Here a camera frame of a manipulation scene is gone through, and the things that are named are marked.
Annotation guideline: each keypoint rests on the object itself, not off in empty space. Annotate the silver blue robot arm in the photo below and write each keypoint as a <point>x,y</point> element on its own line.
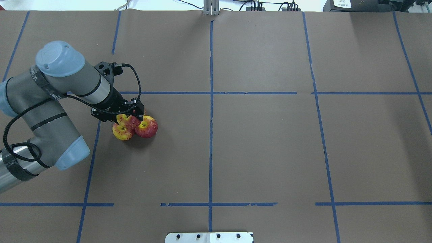
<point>41,135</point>

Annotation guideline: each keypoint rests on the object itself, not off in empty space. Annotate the black box device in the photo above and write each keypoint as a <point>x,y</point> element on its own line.
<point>355,6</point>

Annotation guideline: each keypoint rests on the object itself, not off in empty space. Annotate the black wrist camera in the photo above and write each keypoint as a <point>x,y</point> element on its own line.
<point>109,70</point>

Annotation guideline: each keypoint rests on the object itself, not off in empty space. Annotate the red yellow apple back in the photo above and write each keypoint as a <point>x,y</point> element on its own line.
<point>122,132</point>

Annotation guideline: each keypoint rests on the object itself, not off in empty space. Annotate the red yellow apple front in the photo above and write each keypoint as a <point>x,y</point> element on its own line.
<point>147,128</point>

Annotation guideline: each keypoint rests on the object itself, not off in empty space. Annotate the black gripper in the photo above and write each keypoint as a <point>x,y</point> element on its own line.
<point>115,100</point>

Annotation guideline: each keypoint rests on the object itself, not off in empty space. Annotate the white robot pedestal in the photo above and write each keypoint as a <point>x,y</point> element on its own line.
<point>210,237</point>

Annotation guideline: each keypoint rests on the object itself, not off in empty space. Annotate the carried red yellow apple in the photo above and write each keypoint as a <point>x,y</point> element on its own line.
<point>132,122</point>

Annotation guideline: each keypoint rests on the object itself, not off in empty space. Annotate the red yellow apple left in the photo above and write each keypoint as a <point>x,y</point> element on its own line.
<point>122,119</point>

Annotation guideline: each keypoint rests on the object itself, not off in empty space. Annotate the aluminium frame post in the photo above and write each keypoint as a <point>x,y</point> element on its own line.
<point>211,7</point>

